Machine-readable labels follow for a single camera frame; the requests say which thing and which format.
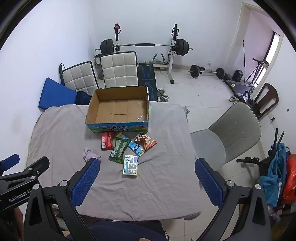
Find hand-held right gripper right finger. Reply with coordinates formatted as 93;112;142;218
195;158;273;241

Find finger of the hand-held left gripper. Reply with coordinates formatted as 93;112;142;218
0;157;50;186
0;153;21;174

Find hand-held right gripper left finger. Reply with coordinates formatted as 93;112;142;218
24;158;101;241

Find purple sock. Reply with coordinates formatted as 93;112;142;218
84;148;102;163

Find red snack packet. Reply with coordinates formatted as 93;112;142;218
100;132;115;151

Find large green snack packet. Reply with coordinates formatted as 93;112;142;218
108;138;131;164

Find white and blue tissue pack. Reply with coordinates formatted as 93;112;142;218
122;155;139;176

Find light blue packet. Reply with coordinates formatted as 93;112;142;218
128;140;147;157

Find orange snack packet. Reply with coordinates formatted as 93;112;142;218
134;132;158;150

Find cardboard box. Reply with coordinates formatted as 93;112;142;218
85;86;150;133

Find person's left forearm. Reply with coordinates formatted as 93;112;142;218
0;207;25;241

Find grey shell chair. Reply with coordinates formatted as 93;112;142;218
190;103;262;169

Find person's dark shorts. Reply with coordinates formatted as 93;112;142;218
67;220;171;241

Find blue hanging clothing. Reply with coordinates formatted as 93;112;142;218
258;142;288;208

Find blue foam mat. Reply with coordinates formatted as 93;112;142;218
38;77;79;113

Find dark blue bag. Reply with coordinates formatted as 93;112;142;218
75;91;93;106

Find orange bag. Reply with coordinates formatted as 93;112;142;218
282;154;296;204

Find small white padded chair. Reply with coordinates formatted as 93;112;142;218
61;61;100;95

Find treadmill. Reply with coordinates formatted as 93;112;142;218
223;79;256;96

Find dark wooden chair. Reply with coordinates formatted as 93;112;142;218
240;83;279;120

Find short barbell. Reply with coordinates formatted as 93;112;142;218
188;65;225;79

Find black speaker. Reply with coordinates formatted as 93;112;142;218
232;70;244;82

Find large white padded chair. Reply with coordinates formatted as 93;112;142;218
100;51;139;88

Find black weight bench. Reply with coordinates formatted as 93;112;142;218
137;65;159;102

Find white weight rack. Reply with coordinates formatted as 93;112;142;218
113;23;179;84

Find long barbell with black plates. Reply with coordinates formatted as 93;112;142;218
95;39;193;56

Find window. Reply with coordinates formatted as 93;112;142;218
264;31;281;65

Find black exercise machine frame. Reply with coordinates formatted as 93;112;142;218
236;131;287;176

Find grey exercise handle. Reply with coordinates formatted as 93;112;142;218
151;53;166;65

